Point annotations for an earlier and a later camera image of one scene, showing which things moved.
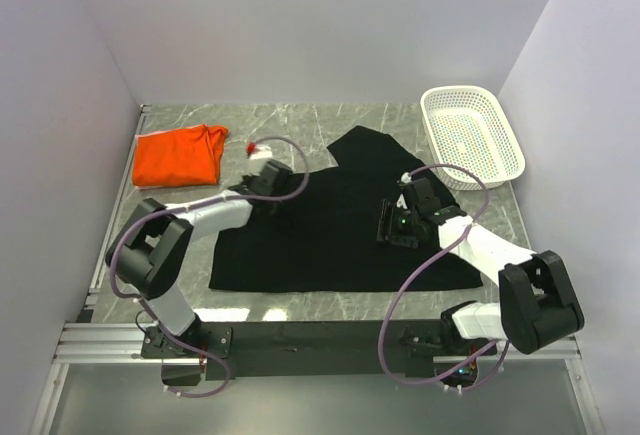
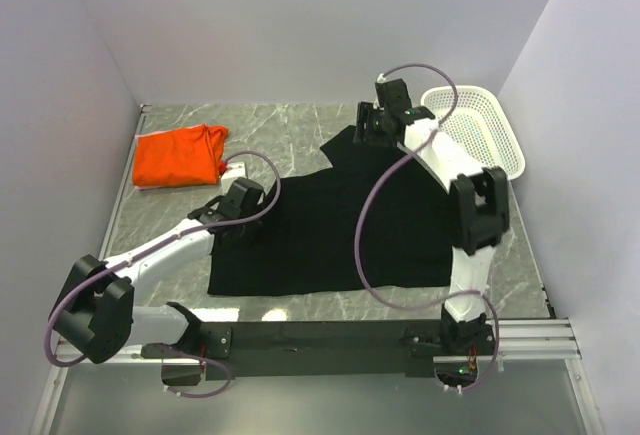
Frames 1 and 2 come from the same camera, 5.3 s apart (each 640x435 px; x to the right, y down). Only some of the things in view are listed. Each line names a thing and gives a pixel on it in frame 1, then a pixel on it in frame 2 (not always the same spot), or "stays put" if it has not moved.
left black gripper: [282, 210] → [232, 234]
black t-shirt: [327, 239] stays put
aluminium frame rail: [120, 344] stays put
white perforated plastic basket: [467, 125] stays put
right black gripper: [388, 222] → [366, 127]
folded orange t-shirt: [179, 157] stays put
